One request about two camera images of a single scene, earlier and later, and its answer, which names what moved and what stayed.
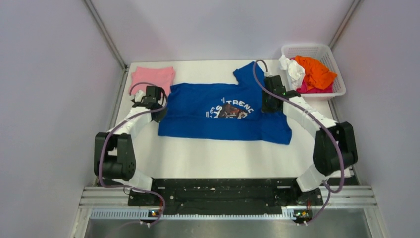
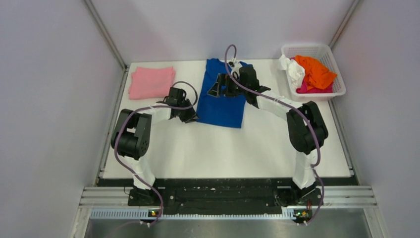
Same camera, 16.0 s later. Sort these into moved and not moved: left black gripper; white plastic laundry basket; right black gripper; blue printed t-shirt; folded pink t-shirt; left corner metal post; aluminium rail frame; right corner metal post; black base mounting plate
Moved: blue printed t-shirt; left black gripper; right black gripper
Not moved: black base mounting plate; left corner metal post; folded pink t-shirt; aluminium rail frame; right corner metal post; white plastic laundry basket
